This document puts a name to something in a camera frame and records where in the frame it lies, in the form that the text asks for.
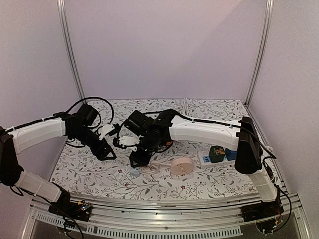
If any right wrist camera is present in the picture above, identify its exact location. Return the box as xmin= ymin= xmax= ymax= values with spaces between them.
xmin=113 ymin=136 xmax=140 ymax=149

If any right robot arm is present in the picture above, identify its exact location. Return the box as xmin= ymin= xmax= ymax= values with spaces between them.
xmin=113 ymin=109 xmax=284 ymax=222

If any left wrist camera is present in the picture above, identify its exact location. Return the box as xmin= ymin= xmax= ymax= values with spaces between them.
xmin=97 ymin=124 xmax=120 ymax=140

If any white cable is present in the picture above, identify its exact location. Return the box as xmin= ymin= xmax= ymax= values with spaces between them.
xmin=182 ymin=98 xmax=192 ymax=117

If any dark green cube socket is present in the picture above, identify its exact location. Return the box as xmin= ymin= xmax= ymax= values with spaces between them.
xmin=209 ymin=146 xmax=225 ymax=163

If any pink round power strip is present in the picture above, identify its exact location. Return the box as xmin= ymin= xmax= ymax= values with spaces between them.
xmin=139 ymin=157 xmax=195 ymax=176

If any light blue power strip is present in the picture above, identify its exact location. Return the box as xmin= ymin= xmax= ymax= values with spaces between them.
xmin=129 ymin=167 xmax=141 ymax=177

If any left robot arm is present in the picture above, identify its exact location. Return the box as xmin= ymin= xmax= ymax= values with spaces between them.
xmin=0 ymin=104 xmax=118 ymax=222

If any floral table mat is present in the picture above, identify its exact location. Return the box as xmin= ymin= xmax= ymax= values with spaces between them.
xmin=48 ymin=99 xmax=278 ymax=201

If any right aluminium frame post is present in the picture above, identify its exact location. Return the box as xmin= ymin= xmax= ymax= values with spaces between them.
xmin=244 ymin=0 xmax=274 ymax=108

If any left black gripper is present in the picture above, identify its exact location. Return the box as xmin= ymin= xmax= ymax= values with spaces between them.
xmin=71 ymin=126 xmax=117 ymax=161

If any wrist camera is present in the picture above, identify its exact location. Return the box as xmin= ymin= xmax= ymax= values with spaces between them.
xmin=113 ymin=136 xmax=140 ymax=149
xmin=97 ymin=124 xmax=120 ymax=140

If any front aluminium rail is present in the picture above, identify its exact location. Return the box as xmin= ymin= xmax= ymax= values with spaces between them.
xmin=21 ymin=191 xmax=310 ymax=239

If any aluminium frame post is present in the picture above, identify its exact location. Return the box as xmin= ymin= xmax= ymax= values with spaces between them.
xmin=57 ymin=0 xmax=85 ymax=99
xmin=244 ymin=0 xmax=274 ymax=108

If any white multicolour power strip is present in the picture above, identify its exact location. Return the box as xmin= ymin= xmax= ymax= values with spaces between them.
xmin=197 ymin=145 xmax=274 ymax=168

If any left aluminium frame post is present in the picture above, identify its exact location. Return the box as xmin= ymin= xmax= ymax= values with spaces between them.
xmin=57 ymin=0 xmax=85 ymax=99

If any blue cube socket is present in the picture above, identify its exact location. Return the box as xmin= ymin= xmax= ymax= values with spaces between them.
xmin=225 ymin=148 xmax=237 ymax=161

